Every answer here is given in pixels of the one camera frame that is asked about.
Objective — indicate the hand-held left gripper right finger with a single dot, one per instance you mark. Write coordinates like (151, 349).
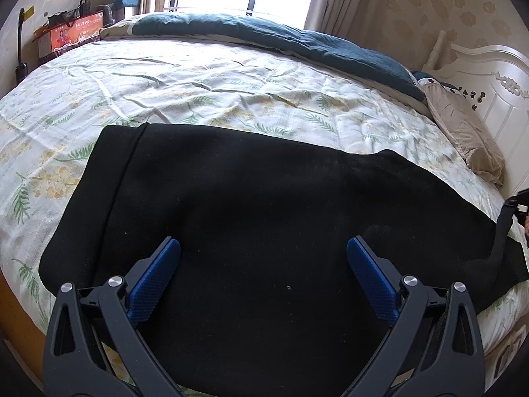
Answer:
(370, 273)

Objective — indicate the black pants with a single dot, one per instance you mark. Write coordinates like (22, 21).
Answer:
(248, 206)

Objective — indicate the floral bed sheet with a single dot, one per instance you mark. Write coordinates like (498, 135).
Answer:
(206, 82)

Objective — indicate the beige pillow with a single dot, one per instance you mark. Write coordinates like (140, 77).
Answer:
(463, 132)

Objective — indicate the polka dot pillow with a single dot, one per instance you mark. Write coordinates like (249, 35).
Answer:
(430, 79)

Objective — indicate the white headboard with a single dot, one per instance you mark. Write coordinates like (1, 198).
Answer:
(504, 103)

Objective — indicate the beige curtain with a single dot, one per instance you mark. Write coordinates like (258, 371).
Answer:
(339, 0)

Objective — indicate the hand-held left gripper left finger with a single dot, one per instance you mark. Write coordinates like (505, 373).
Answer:
(159, 273)

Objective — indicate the wooden bed frame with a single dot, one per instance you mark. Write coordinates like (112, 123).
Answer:
(20, 318)

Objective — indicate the blue box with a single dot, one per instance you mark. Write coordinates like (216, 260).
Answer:
(126, 6)

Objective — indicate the black bag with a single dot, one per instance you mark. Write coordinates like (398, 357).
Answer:
(68, 15)

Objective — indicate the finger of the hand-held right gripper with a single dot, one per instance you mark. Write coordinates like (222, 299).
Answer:
(507, 231)

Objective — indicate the orange printed box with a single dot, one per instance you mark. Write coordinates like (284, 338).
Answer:
(70, 36)

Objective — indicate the teal quilt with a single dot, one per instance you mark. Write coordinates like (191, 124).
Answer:
(330, 47)

